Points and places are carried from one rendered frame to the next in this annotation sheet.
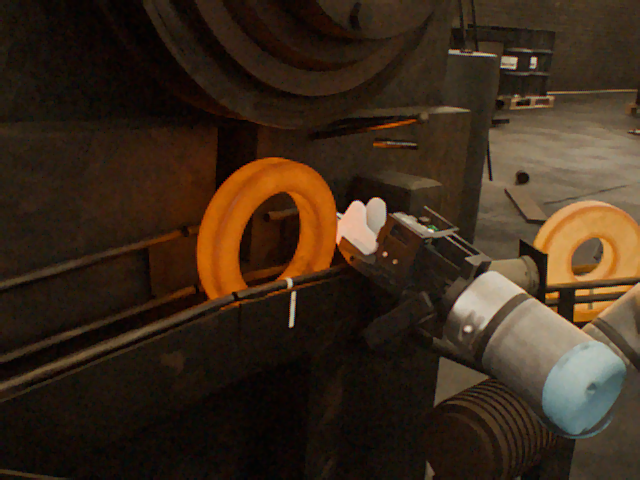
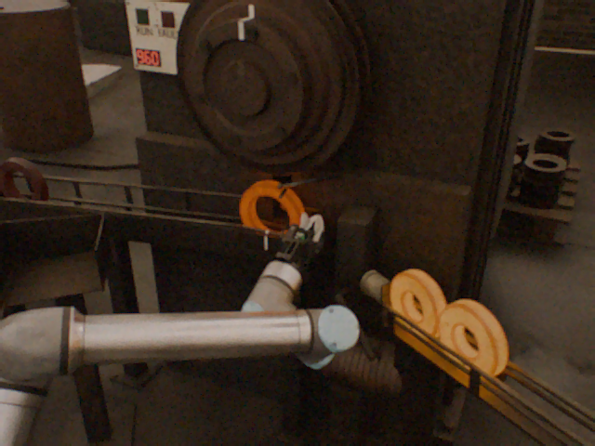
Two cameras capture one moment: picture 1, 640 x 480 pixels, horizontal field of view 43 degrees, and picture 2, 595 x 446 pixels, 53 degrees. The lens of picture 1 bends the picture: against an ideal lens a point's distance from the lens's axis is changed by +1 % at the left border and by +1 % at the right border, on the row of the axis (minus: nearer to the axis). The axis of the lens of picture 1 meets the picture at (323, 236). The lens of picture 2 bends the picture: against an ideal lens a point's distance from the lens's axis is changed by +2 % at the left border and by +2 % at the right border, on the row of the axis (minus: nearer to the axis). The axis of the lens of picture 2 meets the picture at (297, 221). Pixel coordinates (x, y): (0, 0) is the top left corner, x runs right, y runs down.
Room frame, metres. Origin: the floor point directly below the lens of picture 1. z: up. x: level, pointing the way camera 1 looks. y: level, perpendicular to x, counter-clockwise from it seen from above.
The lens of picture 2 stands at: (0.52, -1.27, 1.47)
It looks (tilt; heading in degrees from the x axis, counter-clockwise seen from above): 28 degrees down; 73
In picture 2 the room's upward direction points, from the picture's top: straight up
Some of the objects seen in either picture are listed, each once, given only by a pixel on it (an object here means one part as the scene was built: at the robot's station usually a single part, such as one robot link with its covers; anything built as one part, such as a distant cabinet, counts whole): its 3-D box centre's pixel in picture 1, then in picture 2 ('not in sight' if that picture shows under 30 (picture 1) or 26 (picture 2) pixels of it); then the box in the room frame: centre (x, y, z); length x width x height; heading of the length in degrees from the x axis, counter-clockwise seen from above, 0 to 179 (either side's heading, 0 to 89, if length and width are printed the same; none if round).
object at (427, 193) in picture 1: (388, 264); (356, 254); (1.04, -0.09, 0.68); 0.11 x 0.08 x 0.24; 49
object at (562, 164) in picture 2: not in sight; (462, 156); (2.31, 1.40, 0.22); 1.20 x 0.81 x 0.44; 137
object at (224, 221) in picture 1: (271, 241); (271, 214); (0.86, 0.06, 0.75); 0.18 x 0.03 x 0.18; 137
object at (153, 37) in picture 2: not in sight; (172, 38); (0.67, 0.36, 1.15); 0.26 x 0.02 x 0.18; 139
